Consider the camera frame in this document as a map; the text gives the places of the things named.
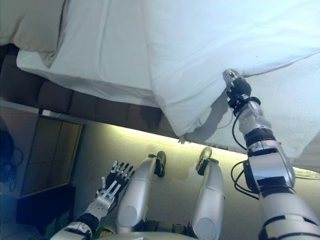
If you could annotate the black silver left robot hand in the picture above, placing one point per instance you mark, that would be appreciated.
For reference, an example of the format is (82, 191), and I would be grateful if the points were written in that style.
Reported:
(116, 181)

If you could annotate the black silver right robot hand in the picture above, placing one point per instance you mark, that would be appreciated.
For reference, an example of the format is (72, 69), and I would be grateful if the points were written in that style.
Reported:
(238, 85)

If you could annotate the white duvet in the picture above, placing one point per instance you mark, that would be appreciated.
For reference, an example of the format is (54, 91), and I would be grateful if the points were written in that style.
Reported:
(200, 37)

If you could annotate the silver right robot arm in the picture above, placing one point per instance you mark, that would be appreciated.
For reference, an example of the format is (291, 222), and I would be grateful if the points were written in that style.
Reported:
(272, 170)

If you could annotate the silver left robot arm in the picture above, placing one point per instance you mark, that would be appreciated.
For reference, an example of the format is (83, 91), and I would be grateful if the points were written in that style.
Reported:
(97, 212)

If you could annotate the white fitted bed sheet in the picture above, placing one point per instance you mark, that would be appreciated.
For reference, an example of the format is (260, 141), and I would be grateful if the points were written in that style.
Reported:
(100, 45)

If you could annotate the silver left robot leg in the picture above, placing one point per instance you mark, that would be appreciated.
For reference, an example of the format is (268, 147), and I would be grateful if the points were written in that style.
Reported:
(137, 190)

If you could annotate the silver robot leg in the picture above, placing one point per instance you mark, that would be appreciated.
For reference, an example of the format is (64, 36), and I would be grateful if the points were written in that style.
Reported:
(210, 195)
(137, 190)

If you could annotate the dark left robot foot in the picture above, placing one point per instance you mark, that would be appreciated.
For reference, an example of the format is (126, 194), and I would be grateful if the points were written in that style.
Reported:
(161, 160)

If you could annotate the dark robot foot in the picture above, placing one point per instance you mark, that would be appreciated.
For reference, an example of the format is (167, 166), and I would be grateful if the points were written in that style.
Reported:
(205, 156)
(161, 160)

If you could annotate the silver robot torso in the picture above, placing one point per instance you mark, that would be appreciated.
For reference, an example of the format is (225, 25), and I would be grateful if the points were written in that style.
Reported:
(152, 233)

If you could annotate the wooden nightstand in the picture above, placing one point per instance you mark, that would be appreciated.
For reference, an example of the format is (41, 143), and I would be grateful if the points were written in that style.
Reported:
(47, 155)

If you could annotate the dark right robot foot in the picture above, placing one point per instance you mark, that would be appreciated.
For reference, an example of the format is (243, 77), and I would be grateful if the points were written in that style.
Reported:
(205, 156)

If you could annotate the silver right robot leg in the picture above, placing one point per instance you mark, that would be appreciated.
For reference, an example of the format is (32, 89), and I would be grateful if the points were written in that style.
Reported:
(210, 195)

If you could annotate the printed paper sheet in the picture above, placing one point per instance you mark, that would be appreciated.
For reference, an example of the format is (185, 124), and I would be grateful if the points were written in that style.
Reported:
(307, 173)

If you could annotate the beige pillow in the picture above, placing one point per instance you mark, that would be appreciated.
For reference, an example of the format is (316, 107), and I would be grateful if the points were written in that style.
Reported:
(30, 25)

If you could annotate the brown upholstered bed frame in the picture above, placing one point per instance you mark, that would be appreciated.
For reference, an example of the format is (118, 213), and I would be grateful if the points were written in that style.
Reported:
(82, 105)

